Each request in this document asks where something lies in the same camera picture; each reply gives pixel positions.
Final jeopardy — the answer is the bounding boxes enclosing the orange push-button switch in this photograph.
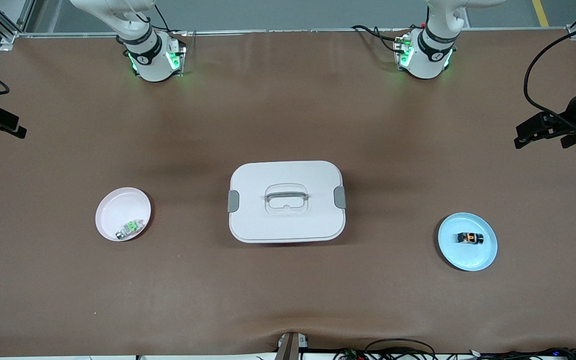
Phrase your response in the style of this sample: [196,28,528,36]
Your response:
[457,231,485,246]

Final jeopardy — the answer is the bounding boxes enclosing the black cable bundle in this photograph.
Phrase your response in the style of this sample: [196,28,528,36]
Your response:
[333,338,576,360]

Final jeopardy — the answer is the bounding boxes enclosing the light blue round plate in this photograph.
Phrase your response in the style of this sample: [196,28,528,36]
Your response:
[437,212,498,272]

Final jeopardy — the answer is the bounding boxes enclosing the brown table mat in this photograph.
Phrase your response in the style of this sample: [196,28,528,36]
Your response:
[0,29,576,358]

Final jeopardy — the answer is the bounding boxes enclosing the black base power cable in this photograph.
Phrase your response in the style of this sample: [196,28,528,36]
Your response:
[351,24,409,53]
[138,2,189,38]

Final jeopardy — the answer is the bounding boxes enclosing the silver table edge rail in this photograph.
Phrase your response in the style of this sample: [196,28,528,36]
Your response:
[18,28,569,37]

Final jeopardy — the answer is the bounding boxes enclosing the brown metal stand bracket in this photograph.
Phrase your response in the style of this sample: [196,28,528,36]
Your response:
[275,332,310,360]

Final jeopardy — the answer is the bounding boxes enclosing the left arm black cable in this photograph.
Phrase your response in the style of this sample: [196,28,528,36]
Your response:
[524,20,576,131]

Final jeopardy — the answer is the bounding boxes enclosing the pink round plate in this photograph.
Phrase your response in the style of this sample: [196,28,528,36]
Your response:
[95,187,152,242]

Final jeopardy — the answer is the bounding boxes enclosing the white lidded box grey latches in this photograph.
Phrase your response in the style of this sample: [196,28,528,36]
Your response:
[227,160,347,244]

